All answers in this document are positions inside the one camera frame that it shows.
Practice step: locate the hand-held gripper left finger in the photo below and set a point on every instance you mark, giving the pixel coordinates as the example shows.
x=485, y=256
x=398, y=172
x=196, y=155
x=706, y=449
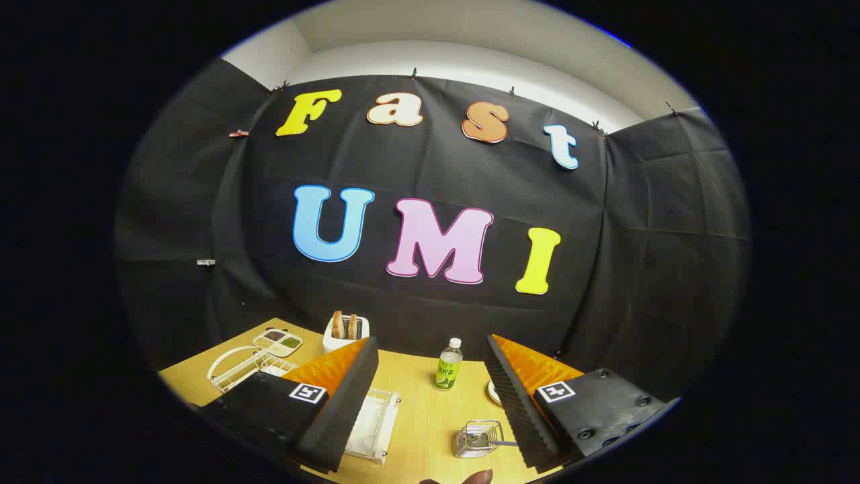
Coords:
x=342, y=410

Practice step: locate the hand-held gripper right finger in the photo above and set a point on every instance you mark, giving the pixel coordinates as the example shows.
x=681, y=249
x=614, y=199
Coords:
x=514, y=403

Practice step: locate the small white oval plate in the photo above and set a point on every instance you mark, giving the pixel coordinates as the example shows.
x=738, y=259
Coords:
x=494, y=393

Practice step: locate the white sectioned spice dish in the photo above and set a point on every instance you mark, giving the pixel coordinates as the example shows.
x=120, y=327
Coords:
x=277, y=341

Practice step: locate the white toaster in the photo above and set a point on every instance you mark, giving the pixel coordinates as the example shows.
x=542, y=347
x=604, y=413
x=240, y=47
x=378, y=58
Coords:
x=334, y=344

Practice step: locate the green label drink bottle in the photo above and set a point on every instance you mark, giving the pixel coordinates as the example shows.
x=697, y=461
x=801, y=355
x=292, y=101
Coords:
x=447, y=370

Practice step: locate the toasted bread slice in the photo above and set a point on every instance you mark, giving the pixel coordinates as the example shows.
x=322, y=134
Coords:
x=353, y=326
x=337, y=324

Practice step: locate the black backdrop cloth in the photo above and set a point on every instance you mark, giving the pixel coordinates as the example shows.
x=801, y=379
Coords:
x=437, y=168

